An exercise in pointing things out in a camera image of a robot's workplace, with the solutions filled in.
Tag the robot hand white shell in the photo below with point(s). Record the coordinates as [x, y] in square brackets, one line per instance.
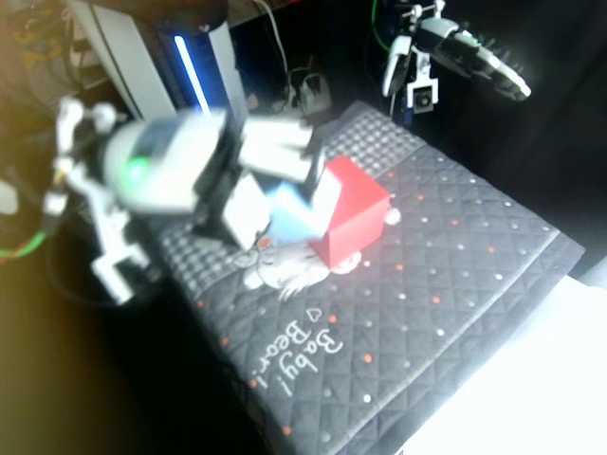
[161, 166]
[441, 35]

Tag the blue cube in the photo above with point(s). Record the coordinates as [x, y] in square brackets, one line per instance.
[289, 218]

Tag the red cube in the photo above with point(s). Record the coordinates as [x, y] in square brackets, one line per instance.
[360, 223]

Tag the white tower with blue light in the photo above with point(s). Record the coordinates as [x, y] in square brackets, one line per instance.
[133, 71]

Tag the white power strip with plugs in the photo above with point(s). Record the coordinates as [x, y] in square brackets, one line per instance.
[313, 97]

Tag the dark shelf with clutter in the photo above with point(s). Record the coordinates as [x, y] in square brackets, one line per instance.
[38, 57]

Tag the grey quilt with printed bear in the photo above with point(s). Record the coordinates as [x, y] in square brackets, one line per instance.
[427, 308]

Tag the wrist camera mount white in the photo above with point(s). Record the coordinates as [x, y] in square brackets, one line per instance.
[114, 275]
[423, 97]

